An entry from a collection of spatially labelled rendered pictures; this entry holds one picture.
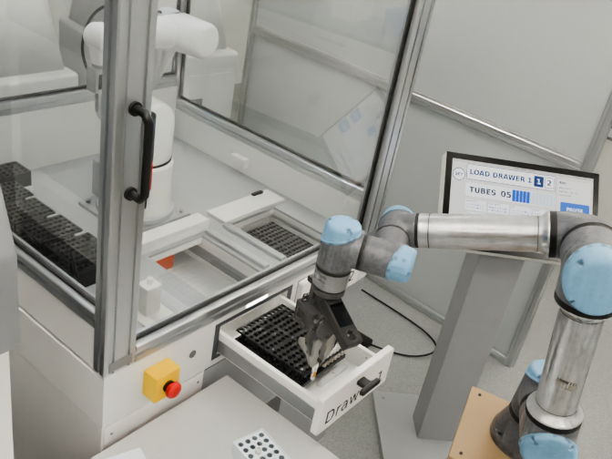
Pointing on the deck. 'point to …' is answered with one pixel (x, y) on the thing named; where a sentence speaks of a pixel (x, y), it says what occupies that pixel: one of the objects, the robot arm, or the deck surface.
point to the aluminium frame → (49, 318)
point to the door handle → (142, 154)
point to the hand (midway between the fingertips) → (317, 363)
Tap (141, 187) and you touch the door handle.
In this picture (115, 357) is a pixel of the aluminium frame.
